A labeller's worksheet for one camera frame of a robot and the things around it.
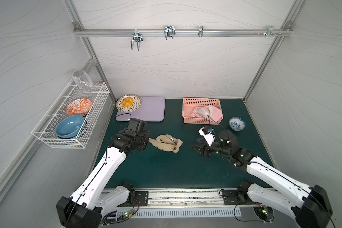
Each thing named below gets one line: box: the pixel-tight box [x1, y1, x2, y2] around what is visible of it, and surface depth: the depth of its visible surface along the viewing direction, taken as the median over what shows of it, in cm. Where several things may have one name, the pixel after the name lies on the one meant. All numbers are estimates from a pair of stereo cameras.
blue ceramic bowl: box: [55, 114, 85, 139], surface depth 62 cm
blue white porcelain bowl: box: [228, 116, 246, 132], surface depth 104 cm
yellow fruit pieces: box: [121, 96, 134, 108], surface depth 117 cm
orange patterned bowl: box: [65, 98, 93, 116], surface depth 72 cm
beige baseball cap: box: [148, 134, 184, 153], surface depth 82 cm
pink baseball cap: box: [190, 104, 223, 123], surface depth 106 cm
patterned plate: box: [115, 94, 142, 113], surface depth 117 cm
